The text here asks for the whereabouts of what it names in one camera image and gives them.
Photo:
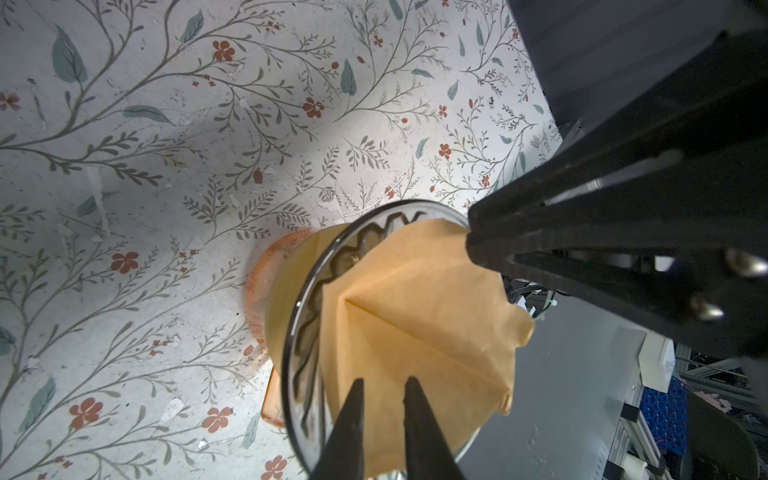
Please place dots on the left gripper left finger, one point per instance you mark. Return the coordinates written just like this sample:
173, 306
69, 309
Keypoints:
343, 456

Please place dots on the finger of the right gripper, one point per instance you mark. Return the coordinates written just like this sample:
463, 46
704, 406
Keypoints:
716, 99
700, 301

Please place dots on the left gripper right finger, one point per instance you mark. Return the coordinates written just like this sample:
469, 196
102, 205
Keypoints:
427, 453

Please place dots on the wooden dripper ring stand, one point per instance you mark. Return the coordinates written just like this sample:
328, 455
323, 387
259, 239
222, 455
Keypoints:
288, 284

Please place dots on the orange glass carafe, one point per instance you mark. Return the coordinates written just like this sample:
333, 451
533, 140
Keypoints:
258, 289

